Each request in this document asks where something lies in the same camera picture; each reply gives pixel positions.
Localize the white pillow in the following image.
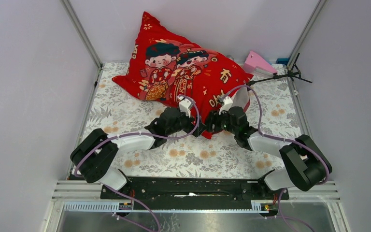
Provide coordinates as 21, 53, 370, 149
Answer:
231, 87, 250, 112

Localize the left aluminium frame post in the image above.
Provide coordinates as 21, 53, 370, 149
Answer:
60, 0, 103, 69

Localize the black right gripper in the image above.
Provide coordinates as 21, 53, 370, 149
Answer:
202, 106, 238, 135

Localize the red cartoon print pillowcase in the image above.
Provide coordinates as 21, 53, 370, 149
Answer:
113, 12, 253, 124

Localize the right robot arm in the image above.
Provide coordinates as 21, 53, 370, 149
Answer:
204, 106, 332, 199

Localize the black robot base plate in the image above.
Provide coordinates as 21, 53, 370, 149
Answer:
100, 174, 290, 211

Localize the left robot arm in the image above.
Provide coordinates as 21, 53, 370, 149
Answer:
70, 107, 206, 199

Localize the blue block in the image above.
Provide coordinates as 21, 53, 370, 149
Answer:
276, 58, 290, 65

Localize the aluminium frame post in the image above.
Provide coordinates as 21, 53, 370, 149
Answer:
288, 0, 327, 66
60, 0, 103, 69

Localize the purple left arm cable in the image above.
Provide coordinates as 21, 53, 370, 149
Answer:
73, 94, 201, 175

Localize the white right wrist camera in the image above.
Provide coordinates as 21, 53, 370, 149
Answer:
219, 96, 233, 115

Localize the floral fern print sheet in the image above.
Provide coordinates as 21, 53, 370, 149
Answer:
82, 62, 302, 179

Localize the slotted aluminium rail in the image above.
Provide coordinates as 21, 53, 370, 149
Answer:
63, 201, 270, 213

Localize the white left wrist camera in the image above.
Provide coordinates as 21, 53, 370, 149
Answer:
177, 96, 194, 117

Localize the pink wedge block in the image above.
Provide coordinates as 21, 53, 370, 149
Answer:
243, 51, 277, 76

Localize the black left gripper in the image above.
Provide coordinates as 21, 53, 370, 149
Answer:
166, 107, 206, 137

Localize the right aluminium frame post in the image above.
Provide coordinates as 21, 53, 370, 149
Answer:
288, 0, 327, 66

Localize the black tripod stand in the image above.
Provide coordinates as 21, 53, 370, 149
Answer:
247, 53, 313, 86

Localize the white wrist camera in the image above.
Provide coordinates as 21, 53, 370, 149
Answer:
219, 96, 233, 115
177, 96, 194, 117

